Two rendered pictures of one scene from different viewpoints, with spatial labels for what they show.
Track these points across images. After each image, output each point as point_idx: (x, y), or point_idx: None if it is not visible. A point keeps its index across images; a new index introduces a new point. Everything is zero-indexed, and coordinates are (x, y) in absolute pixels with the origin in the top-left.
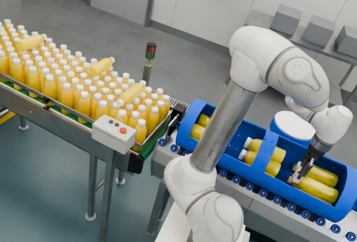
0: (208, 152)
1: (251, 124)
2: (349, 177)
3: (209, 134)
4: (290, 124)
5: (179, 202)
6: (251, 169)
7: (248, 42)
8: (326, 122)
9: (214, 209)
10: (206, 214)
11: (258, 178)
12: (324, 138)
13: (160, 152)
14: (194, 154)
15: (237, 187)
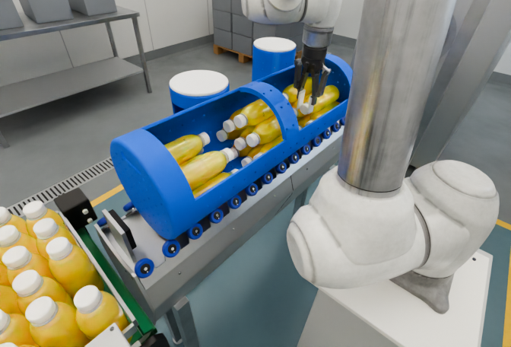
0: (417, 132)
1: (211, 103)
2: (334, 61)
3: (417, 90)
4: (198, 84)
5: (403, 271)
6: (287, 142)
7: None
8: None
9: (477, 197)
10: (477, 218)
11: (296, 144)
12: (331, 22)
13: (155, 283)
14: (384, 171)
15: (272, 184)
